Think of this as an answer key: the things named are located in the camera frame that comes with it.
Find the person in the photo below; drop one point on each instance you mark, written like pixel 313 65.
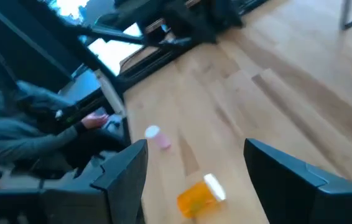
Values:
pixel 14 137

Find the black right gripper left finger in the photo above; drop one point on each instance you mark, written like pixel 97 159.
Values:
pixel 120 193

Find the black handheld controller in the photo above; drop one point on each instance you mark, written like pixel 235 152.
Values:
pixel 67 115

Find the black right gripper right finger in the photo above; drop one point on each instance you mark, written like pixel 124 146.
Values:
pixel 288 196

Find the orange medicine bottle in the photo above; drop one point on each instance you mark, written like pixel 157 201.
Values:
pixel 194 199

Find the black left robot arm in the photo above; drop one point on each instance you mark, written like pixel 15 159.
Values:
pixel 194 21

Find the white metal bars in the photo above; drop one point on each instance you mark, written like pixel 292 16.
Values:
pixel 110 93

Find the black aluminium table frame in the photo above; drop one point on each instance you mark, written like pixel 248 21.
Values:
pixel 145 73

